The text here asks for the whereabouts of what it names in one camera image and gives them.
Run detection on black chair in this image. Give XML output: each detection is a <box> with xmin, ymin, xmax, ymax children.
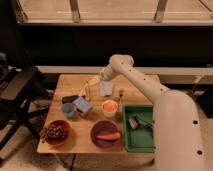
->
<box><xmin>0</xmin><ymin>52</ymin><xmax>48</xmax><ymax>151</ymax></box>

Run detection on blue cup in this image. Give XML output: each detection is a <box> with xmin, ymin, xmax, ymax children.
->
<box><xmin>61</xmin><ymin>103</ymin><xmax>76</xmax><ymax>118</ymax></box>

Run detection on orange carrot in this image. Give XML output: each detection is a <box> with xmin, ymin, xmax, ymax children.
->
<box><xmin>96</xmin><ymin>132</ymin><xmax>121</xmax><ymax>141</ymax></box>

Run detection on orange filled plastic cup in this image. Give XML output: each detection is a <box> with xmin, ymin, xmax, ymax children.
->
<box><xmin>102</xmin><ymin>100</ymin><xmax>118</xmax><ymax>117</ymax></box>

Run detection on metal tongs in tray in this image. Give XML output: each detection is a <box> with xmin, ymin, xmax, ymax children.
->
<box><xmin>128</xmin><ymin>116</ymin><xmax>153</xmax><ymax>129</ymax></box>

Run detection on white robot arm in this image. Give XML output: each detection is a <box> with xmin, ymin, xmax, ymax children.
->
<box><xmin>86</xmin><ymin>54</ymin><xmax>206</xmax><ymax>171</ymax></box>

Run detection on purple bowl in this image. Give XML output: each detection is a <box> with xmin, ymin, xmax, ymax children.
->
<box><xmin>90</xmin><ymin>120</ymin><xmax>121</xmax><ymax>148</ymax></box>

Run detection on light blue folded cloth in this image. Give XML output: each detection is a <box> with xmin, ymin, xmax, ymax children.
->
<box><xmin>100</xmin><ymin>81</ymin><xmax>114</xmax><ymax>97</ymax></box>

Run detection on red-brown bowl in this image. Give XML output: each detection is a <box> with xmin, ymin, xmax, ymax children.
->
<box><xmin>44</xmin><ymin>120</ymin><xmax>71</xmax><ymax>146</ymax></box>

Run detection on pale translucent gripper finger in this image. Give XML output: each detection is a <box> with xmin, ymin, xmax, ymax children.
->
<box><xmin>79</xmin><ymin>76</ymin><xmax>100</xmax><ymax>98</ymax></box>

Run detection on green plastic tray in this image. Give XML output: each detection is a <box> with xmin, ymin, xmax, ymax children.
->
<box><xmin>122</xmin><ymin>105</ymin><xmax>154</xmax><ymax>153</ymax></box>

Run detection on dark small object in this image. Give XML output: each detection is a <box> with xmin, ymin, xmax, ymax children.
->
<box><xmin>62</xmin><ymin>95</ymin><xmax>78</xmax><ymax>104</ymax></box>

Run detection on bunch of dark grapes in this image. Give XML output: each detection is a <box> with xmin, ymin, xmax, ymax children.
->
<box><xmin>41</xmin><ymin>124</ymin><xmax>67</xmax><ymax>140</ymax></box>

